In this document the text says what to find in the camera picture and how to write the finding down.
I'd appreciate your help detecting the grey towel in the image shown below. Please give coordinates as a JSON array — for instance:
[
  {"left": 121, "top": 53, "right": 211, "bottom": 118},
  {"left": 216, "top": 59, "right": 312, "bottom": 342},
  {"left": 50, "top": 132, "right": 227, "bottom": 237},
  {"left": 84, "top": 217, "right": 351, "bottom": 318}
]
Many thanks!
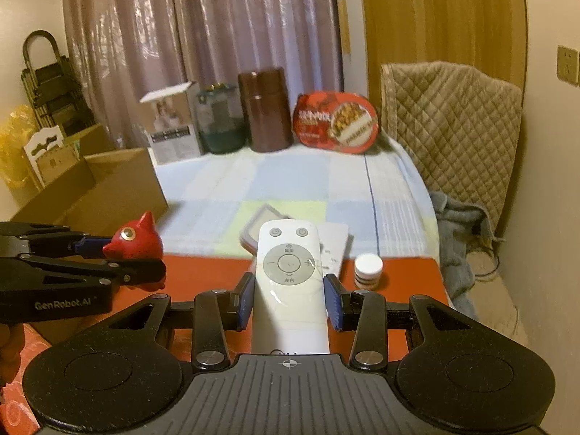
[{"left": 430, "top": 191, "right": 500, "bottom": 320}]

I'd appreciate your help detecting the brown cardboard box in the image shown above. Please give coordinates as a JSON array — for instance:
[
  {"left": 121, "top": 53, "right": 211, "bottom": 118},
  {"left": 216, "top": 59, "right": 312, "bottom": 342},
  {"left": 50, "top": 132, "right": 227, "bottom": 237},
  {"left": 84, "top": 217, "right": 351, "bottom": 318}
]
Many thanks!
[{"left": 10, "top": 125, "right": 168, "bottom": 236}]

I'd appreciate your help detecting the white product carton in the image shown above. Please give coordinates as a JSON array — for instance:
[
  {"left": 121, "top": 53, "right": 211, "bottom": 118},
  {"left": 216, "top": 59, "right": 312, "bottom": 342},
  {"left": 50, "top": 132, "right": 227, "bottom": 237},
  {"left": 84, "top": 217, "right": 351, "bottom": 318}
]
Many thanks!
[{"left": 140, "top": 82, "right": 204, "bottom": 165}]

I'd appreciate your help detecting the checked pastel tablecloth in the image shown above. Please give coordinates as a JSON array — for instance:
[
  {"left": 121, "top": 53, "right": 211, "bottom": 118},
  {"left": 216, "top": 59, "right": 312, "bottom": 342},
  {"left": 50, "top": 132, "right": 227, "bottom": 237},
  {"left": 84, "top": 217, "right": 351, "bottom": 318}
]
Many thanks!
[{"left": 155, "top": 134, "right": 439, "bottom": 258}]

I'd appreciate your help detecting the white cardboard insert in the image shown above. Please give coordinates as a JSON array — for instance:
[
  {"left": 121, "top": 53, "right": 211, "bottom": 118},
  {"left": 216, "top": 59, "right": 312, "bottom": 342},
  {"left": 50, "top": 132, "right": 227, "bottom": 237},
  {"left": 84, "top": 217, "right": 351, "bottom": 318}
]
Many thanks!
[{"left": 24, "top": 127, "right": 80, "bottom": 190}]

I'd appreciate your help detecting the yellow plastic bag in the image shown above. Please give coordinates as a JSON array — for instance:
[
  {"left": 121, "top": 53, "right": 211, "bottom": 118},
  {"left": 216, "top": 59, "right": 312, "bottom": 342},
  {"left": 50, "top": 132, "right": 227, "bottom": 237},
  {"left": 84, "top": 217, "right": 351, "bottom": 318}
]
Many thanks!
[{"left": 0, "top": 105, "right": 37, "bottom": 190}]

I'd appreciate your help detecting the white oval remote control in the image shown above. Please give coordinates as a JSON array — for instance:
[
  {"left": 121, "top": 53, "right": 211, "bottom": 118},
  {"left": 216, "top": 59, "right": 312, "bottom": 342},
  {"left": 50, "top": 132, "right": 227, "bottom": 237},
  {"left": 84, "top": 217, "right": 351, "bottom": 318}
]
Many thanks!
[{"left": 252, "top": 219, "right": 329, "bottom": 355}]

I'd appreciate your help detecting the black folding ladder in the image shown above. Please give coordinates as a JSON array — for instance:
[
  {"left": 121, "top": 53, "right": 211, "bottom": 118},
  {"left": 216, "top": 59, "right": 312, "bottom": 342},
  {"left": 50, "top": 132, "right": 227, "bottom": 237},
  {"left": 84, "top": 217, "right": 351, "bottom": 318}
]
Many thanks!
[{"left": 21, "top": 29, "right": 96, "bottom": 137}]

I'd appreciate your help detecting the red instant rice bowl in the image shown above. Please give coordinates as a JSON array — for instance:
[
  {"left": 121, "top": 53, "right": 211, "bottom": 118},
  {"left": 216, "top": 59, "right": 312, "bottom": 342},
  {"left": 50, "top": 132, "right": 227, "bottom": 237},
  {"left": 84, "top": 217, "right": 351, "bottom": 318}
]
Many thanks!
[{"left": 292, "top": 91, "right": 381, "bottom": 154}]

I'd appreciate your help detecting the square white lidded container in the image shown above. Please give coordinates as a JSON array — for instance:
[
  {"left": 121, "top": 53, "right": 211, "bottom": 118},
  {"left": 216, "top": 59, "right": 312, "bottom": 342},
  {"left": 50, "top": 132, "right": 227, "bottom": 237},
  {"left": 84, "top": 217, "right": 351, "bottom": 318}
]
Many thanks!
[{"left": 239, "top": 203, "right": 291, "bottom": 256}]

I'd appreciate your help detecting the wall power socket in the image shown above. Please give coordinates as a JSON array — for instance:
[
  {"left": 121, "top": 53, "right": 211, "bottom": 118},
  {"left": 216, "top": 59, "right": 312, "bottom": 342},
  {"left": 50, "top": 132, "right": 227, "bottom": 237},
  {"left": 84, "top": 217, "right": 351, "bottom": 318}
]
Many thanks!
[{"left": 556, "top": 45, "right": 579, "bottom": 86}]

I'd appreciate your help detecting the green glass jar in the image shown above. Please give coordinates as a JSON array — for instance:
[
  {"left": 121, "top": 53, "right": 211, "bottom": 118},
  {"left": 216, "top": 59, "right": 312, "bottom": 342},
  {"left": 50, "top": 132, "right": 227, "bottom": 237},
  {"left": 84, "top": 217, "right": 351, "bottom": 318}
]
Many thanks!
[{"left": 196, "top": 83, "right": 247, "bottom": 154}]

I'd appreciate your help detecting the red Doraemon figurine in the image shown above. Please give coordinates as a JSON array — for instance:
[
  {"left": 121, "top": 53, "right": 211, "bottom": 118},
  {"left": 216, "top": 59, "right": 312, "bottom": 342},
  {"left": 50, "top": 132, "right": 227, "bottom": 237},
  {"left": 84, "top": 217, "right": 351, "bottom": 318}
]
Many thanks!
[{"left": 101, "top": 210, "right": 166, "bottom": 292}]

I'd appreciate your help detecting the beige quilted chair cover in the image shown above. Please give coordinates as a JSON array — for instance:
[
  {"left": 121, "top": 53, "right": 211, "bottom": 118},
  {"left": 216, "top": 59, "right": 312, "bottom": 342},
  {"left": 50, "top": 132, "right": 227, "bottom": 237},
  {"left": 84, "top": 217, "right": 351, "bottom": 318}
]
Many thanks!
[{"left": 381, "top": 61, "right": 523, "bottom": 227}]

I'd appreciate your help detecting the long white remote control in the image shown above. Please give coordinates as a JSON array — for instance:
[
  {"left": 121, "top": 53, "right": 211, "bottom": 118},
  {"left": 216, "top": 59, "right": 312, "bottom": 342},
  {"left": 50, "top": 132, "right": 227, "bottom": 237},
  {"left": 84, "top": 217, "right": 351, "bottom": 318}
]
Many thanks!
[{"left": 318, "top": 223, "right": 349, "bottom": 278}]

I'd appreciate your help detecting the wooden door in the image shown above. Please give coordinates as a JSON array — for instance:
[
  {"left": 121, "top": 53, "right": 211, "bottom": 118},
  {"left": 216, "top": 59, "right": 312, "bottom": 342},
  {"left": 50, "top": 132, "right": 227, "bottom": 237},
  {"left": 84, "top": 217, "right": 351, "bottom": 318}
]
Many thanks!
[{"left": 363, "top": 0, "right": 527, "bottom": 105}]

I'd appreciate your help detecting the brown cylindrical canister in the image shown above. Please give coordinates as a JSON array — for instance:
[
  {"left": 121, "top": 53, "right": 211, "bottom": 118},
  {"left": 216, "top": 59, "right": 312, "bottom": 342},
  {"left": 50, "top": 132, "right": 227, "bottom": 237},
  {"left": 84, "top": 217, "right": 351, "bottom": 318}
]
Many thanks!
[{"left": 238, "top": 67, "right": 293, "bottom": 153}]

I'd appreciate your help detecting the small white striped jar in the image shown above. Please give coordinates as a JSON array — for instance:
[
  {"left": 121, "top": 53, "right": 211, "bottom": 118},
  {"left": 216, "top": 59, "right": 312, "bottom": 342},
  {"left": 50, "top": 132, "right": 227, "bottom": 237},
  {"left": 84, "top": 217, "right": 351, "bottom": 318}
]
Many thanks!
[{"left": 354, "top": 253, "right": 384, "bottom": 291}]

